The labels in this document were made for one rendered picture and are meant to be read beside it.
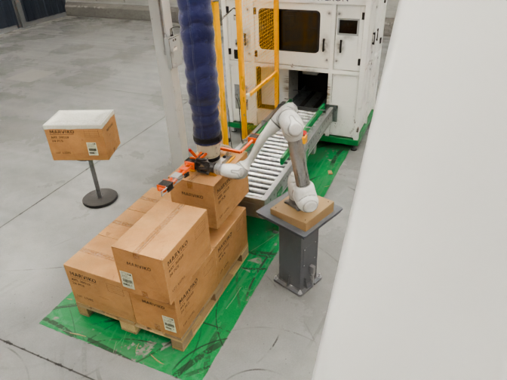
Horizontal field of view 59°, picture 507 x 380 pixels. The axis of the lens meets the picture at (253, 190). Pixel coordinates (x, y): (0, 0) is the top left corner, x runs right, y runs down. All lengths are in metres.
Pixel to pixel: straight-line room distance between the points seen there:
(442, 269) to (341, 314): 0.04
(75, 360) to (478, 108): 3.68
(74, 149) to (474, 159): 4.88
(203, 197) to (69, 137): 1.98
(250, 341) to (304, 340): 0.41
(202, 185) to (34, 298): 1.88
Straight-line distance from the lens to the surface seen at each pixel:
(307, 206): 3.18
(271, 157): 4.83
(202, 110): 3.31
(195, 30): 3.14
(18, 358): 3.98
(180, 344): 3.54
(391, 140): 0.18
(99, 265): 3.62
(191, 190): 3.44
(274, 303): 3.84
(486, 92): 0.18
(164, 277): 2.99
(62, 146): 5.03
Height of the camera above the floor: 2.79
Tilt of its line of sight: 32 degrees down
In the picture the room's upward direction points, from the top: 2 degrees counter-clockwise
